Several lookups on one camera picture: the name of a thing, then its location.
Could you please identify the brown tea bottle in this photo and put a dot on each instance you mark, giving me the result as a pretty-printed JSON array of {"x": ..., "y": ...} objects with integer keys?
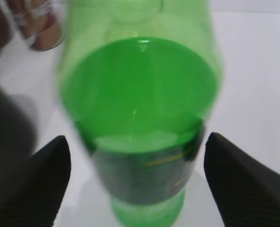
[{"x": 37, "y": 22}]

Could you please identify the dark gray ceramic mug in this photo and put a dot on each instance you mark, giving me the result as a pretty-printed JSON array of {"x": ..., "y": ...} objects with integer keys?
[{"x": 18, "y": 133}]

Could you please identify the green sprite bottle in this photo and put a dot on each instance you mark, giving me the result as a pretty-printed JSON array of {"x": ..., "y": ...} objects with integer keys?
[{"x": 139, "y": 79}]

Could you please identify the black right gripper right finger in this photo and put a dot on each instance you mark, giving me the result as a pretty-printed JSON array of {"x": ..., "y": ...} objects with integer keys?
[{"x": 246, "y": 192}]

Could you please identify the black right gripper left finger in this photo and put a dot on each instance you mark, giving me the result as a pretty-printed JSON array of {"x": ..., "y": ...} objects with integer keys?
[{"x": 31, "y": 193}]

